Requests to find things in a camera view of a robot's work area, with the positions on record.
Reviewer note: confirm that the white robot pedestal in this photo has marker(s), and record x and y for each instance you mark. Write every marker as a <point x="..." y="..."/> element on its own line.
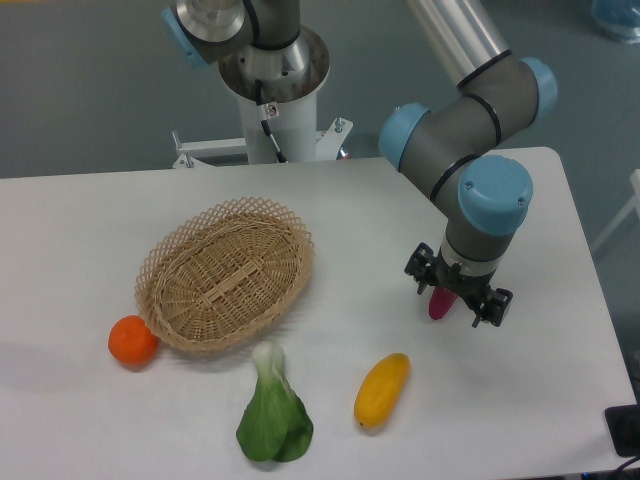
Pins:
<point x="276" y="93"/>

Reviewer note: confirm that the woven wicker basket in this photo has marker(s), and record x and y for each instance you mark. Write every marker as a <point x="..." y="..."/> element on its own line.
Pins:
<point x="224" y="275"/>

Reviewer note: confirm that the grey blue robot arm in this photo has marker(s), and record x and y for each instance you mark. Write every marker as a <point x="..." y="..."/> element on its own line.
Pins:
<point x="448" y="155"/>

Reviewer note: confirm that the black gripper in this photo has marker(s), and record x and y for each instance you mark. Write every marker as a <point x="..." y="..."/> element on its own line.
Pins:
<point x="489" y="305"/>

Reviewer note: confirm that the black device at edge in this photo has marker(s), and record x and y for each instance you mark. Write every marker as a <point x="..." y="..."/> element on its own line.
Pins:
<point x="623" y="425"/>

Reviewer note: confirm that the white frame at right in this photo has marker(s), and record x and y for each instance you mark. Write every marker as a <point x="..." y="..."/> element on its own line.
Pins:
<point x="613" y="230"/>

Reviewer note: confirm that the orange fruit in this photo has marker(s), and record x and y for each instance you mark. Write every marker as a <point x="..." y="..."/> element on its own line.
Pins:
<point x="132" y="343"/>

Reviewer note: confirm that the blue plastic bag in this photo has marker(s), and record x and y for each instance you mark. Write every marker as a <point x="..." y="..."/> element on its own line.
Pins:
<point x="618" y="18"/>

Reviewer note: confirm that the green bok choy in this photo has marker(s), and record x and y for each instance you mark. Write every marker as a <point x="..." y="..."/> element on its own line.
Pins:
<point x="275" y="425"/>

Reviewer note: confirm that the yellow mango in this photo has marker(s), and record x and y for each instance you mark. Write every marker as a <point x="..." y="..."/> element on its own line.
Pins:
<point x="380" y="391"/>

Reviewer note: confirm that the magenta sweet potato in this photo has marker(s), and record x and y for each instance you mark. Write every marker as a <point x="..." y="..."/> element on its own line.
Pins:
<point x="440" y="303"/>

